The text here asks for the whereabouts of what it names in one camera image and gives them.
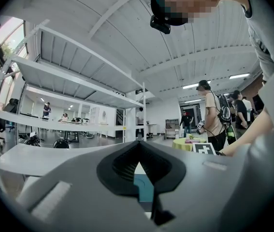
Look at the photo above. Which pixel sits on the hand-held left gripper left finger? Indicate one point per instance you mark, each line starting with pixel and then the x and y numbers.
pixel 83 192

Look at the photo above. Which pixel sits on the white table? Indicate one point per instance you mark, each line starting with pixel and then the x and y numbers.
pixel 42 158

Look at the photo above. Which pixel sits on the wooden shelf cabinet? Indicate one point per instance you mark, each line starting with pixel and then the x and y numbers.
pixel 171 129

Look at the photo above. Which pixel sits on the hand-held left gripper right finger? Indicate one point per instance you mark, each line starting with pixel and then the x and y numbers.
pixel 199 187

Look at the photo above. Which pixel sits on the black head-mounted camera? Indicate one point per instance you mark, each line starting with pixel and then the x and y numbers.
pixel 160 25

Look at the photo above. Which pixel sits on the person's head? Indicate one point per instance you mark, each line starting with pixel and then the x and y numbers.
pixel 187 1

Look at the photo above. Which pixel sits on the black office chair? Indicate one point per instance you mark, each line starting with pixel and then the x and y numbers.
pixel 2 122

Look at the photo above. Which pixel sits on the white metal shelving rack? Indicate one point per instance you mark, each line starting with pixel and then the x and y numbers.
pixel 78 69

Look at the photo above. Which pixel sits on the black round object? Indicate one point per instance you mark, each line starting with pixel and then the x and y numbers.
pixel 61 144

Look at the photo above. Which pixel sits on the person's right forearm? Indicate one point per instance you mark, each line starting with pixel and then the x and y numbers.
pixel 250 134

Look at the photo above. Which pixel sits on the ceiling light strip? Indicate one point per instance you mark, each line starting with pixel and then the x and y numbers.
pixel 192 85
pixel 239 76

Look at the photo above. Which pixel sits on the teal plastic object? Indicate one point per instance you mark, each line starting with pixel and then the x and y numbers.
pixel 145 187

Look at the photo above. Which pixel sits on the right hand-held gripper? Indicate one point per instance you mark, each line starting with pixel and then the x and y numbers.
pixel 204 149

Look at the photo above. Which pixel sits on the round yellow table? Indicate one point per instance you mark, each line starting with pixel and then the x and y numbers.
pixel 181 146

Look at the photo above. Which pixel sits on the pink item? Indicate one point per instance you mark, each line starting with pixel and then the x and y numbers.
pixel 191 141

